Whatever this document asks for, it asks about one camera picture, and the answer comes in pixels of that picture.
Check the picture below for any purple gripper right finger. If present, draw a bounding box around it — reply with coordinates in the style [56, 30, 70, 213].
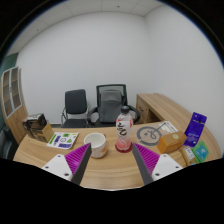
[132, 143, 182, 185]

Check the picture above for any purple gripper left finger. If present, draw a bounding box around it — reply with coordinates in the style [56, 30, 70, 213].
[42, 143, 91, 185]

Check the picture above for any pink drink bottle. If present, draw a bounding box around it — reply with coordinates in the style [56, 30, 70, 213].
[116, 106, 133, 150]

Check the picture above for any colourful sticker sheet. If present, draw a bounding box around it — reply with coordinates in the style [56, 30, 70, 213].
[47, 132, 79, 150]

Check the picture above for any red round coaster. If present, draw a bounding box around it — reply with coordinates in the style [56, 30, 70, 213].
[115, 143, 133, 153]

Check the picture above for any orange cardboard box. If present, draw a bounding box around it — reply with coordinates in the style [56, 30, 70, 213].
[157, 131, 187, 153]

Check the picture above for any white paper cup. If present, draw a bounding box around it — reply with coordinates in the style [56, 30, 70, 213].
[84, 133, 107, 158]

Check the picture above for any yellow small packet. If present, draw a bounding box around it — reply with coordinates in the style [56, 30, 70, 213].
[180, 146, 196, 165]

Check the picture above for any dark brown box stack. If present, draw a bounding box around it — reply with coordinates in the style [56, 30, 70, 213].
[22, 113, 54, 142]

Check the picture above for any green packet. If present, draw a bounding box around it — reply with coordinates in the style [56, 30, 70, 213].
[192, 141, 209, 163]

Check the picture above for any black office chair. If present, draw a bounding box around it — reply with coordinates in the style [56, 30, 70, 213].
[61, 89, 88, 128]

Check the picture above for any purple standing pouch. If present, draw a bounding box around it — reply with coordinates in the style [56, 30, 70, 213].
[184, 112, 207, 147]

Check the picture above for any wooden side desk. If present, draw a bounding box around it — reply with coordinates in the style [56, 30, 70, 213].
[135, 92, 201, 131]

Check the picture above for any black leather sofa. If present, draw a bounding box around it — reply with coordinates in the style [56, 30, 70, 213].
[0, 126, 11, 159]

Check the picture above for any grey mesh office chair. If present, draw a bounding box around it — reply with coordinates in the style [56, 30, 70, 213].
[87, 84, 141, 127]

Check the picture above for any wooden glass-door cabinet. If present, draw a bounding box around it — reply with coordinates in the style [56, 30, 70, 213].
[0, 67, 28, 143]

